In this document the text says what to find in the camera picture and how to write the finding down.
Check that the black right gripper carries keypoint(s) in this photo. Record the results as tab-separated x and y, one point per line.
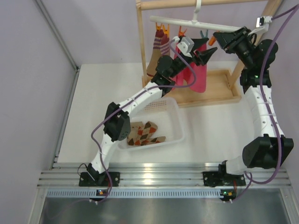
228	41

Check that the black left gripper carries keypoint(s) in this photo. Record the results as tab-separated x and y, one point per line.
202	56

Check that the orange clip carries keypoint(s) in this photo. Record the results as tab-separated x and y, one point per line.
181	32
165	29
212	41

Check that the argyle beige orange sock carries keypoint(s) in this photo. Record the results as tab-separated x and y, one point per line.
143	134

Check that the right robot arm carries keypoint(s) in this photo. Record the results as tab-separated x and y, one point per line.
262	158

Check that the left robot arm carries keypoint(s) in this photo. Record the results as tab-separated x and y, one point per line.
116	125

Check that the teal clip inner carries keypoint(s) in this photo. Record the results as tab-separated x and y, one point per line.
204	34

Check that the white clip hanger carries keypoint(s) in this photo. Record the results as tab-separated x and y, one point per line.
193	23

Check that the wooden drying rack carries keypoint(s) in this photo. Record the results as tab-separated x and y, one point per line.
221	84

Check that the beige maroon striped sock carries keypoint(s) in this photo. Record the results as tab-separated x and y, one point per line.
156	53

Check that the white plastic basket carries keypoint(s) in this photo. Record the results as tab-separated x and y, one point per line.
165	114

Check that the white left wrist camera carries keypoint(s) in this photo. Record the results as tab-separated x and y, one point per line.
184	44

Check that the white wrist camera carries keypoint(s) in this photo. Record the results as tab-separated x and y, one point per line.
184	44
262	25

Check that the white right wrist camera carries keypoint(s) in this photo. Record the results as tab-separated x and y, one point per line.
262	25

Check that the aluminium frame post left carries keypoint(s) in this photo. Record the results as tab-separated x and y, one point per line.
55	31

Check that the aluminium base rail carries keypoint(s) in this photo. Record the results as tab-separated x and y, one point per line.
161	180

